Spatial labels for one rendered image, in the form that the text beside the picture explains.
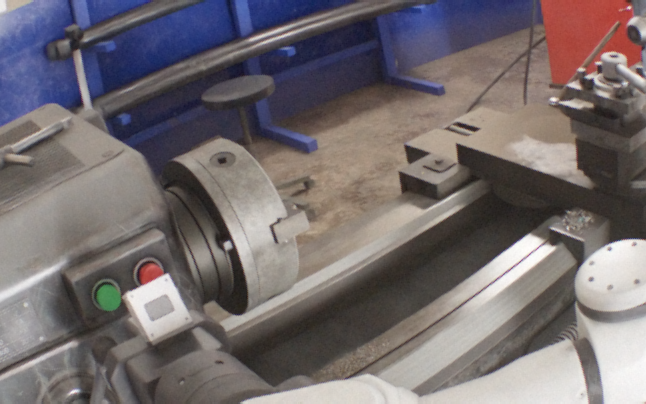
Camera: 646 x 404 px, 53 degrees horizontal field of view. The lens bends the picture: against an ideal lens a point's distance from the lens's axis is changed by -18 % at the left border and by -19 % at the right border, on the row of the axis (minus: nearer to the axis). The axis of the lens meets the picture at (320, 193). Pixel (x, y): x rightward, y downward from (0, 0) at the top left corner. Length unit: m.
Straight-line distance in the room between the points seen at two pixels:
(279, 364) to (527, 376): 1.02
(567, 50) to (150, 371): 3.91
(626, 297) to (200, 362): 0.31
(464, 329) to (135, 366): 0.76
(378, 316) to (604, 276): 1.08
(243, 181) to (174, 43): 3.34
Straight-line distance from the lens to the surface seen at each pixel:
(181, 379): 0.54
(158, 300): 0.59
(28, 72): 4.07
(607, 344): 0.46
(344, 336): 1.48
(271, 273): 1.07
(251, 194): 1.05
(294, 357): 1.45
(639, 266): 0.48
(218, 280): 1.08
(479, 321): 1.27
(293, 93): 4.83
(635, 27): 1.99
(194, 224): 1.05
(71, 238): 0.77
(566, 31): 4.29
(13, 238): 0.78
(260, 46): 4.08
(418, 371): 1.19
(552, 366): 0.46
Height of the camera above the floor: 1.60
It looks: 25 degrees down
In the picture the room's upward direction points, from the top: 12 degrees counter-clockwise
